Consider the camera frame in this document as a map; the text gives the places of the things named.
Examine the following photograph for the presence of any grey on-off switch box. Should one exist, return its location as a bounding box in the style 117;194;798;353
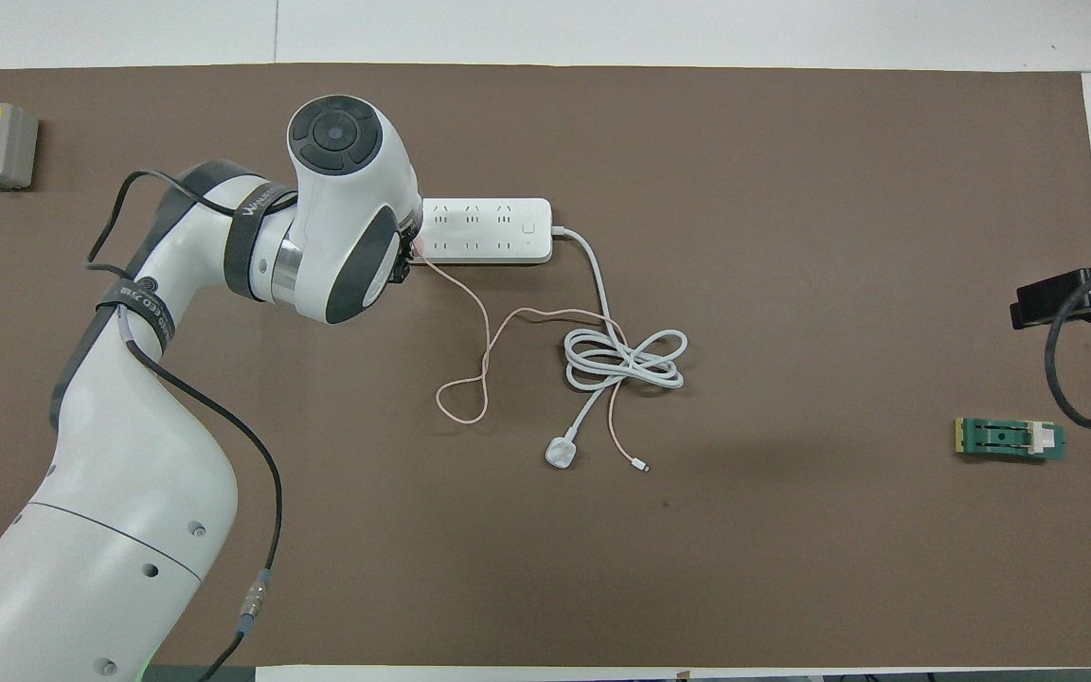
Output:
0;102;40;190

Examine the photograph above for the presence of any thin pink charging cable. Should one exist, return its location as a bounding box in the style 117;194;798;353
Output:
410;248;651;475

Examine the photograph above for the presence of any white power strip cord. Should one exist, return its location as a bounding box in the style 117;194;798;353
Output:
545;225;689;471

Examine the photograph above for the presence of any white power strip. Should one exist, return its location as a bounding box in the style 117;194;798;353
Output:
416;197;554;265

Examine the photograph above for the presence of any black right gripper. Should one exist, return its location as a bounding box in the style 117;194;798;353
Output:
1010;268;1091;331

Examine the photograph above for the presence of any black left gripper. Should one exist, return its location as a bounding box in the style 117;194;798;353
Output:
385;210;419;288

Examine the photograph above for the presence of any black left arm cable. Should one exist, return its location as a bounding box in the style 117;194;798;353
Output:
83;169;300;682

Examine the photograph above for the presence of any brown table mat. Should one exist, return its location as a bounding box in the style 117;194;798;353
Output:
0;64;1091;669

